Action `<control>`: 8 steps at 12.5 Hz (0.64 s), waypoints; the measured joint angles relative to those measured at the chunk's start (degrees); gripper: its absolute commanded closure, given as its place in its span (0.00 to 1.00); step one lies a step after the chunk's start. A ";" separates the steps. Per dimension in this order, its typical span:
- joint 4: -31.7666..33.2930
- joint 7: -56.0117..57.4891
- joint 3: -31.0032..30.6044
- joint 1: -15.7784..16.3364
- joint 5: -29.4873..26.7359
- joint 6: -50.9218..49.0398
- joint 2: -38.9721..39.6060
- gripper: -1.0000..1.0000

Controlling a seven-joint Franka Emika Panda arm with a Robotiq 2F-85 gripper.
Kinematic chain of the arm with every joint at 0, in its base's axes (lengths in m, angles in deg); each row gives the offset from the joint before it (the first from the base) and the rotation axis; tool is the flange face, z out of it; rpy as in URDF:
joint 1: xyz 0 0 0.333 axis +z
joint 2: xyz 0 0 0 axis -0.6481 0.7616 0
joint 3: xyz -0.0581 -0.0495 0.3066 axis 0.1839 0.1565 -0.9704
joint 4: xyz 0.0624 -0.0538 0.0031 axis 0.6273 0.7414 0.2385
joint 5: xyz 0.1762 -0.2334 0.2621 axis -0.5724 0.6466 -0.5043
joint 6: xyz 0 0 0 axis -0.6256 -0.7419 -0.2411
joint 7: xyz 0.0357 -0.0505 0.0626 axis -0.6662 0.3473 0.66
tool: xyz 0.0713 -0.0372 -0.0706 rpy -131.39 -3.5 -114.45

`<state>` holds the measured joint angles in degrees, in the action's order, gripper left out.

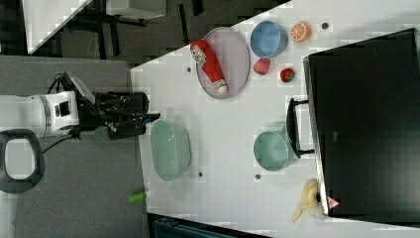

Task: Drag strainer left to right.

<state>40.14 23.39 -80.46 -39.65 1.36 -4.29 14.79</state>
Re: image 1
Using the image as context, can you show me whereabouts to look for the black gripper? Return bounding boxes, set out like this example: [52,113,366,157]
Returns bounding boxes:
[77,91,160,140]

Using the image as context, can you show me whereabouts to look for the green plastic strainer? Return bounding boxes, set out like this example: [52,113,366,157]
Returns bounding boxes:
[151,120,191,181]

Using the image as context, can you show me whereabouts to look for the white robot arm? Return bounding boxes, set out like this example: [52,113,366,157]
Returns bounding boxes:
[1,91,160,194]

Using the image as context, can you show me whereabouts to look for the green ball toy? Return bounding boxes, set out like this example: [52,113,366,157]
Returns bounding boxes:
[128,192,148,204]

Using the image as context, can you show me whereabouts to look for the red ketchup bottle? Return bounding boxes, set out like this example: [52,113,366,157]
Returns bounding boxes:
[190,39,228,94]

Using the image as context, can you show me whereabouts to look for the grey oval plate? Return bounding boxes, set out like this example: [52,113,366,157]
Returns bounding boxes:
[196,27,250,99]

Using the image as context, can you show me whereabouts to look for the pink strawberry toy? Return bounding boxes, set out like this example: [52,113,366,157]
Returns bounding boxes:
[253,58,270,75]

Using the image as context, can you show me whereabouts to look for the green cup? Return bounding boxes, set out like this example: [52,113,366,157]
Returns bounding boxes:
[254,121,293,172]

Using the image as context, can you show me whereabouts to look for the blue bowl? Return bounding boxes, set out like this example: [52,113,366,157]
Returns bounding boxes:
[251,21,288,59]

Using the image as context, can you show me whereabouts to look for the white side table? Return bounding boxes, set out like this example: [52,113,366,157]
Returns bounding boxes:
[22,0,93,55]

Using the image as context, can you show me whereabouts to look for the red strawberry toy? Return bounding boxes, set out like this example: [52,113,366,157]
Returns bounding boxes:
[280,67,295,82]

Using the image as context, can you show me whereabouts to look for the orange slice toy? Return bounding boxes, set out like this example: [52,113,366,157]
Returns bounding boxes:
[290,22,311,43]

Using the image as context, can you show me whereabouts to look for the yellow banana toy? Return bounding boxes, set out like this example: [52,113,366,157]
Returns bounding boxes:
[291,178,326,223]

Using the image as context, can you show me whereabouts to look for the black toaster oven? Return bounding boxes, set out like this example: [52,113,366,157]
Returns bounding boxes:
[303,28,420,227]

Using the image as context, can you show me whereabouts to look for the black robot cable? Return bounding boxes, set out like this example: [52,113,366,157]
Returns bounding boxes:
[41,71,83,155]

